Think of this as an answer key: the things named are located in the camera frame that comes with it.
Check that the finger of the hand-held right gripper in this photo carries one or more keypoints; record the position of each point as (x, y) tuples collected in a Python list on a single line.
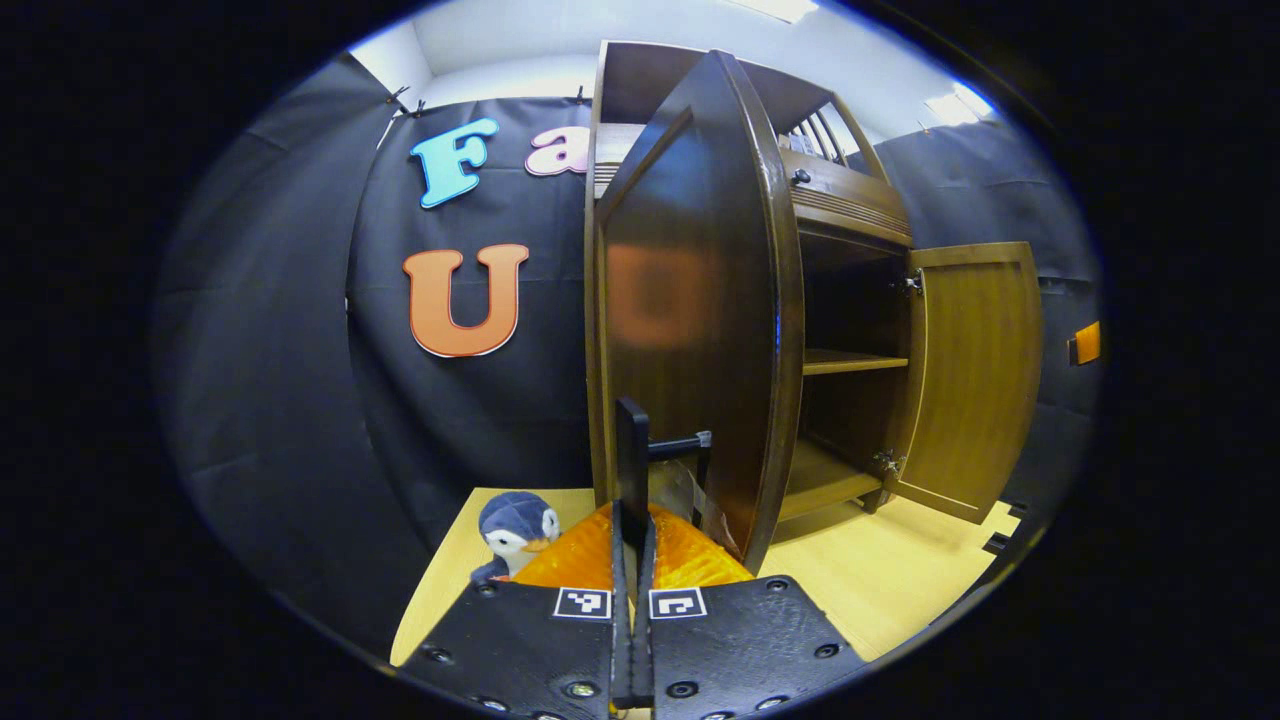
[(1087, 343)]

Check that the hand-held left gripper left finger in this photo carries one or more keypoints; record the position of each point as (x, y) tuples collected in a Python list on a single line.
[(530, 640)]

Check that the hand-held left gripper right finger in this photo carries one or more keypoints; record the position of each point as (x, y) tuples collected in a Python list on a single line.
[(740, 640)]

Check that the wooden shoe cabinet door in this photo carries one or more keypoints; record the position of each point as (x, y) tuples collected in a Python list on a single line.
[(690, 300), (975, 380)]

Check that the wooden double-door shoe cabinet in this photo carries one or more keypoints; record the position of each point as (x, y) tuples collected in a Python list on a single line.
[(850, 300)]

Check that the plush penguin toy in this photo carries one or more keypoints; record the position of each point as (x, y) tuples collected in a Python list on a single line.
[(515, 525)]

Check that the ceiling light panel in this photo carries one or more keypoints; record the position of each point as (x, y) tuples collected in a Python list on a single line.
[(780, 8), (960, 103)]

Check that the wooden drawer with black knob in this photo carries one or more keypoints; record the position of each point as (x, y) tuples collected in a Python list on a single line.
[(850, 195)]

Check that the black backdrop cloth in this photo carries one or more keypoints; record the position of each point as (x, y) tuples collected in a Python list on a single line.
[(270, 350)]

